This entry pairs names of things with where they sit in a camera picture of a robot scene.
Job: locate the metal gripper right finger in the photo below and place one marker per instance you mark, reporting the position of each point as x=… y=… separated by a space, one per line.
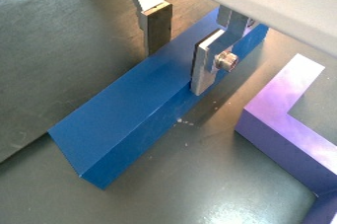
x=213 y=55

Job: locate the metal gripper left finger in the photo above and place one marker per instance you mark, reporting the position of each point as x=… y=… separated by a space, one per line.
x=155 y=16

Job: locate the blue long bar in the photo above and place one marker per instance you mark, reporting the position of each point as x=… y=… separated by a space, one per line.
x=111 y=130

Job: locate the purple L-shaped block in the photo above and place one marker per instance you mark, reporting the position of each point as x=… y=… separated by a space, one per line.
x=300 y=150

